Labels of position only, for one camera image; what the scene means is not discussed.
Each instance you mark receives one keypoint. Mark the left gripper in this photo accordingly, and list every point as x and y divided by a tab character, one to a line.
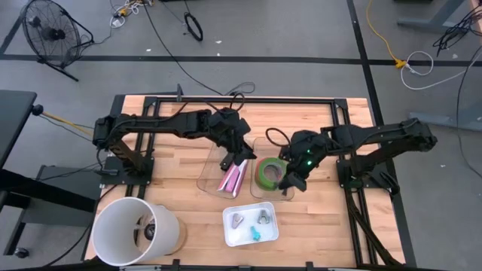
229	130

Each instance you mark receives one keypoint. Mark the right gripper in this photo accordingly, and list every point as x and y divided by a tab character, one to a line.
307	150

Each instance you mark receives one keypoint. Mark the green masking tape roll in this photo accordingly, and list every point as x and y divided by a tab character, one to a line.
269	186

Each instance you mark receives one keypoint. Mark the pink white stapler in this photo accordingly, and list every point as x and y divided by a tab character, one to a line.
230	182

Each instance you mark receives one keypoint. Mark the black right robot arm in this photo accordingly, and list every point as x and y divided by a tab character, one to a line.
376	133

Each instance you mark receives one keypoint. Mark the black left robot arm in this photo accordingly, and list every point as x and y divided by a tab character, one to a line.
158	122

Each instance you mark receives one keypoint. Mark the clear plastic tray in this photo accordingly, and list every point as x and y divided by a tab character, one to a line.
209	177
260	150

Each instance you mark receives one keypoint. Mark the white plastic tray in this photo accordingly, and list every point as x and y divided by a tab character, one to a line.
231	235

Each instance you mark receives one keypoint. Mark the black fitting inside cylinder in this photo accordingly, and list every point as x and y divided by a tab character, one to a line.
150	231

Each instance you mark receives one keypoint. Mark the white cylinder shade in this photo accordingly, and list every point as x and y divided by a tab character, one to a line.
113	226

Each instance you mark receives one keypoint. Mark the grey desk leg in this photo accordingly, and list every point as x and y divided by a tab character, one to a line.
444	120
425	23

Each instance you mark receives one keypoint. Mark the yellow rod black knob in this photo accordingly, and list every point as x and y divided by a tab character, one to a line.
37	110

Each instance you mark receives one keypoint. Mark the black floor fan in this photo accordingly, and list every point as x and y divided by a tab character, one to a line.
52	34

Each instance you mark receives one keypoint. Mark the black side desk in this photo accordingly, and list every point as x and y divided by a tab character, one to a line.
15	120

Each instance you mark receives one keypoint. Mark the black aluminium table frame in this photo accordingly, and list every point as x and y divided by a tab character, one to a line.
286	101

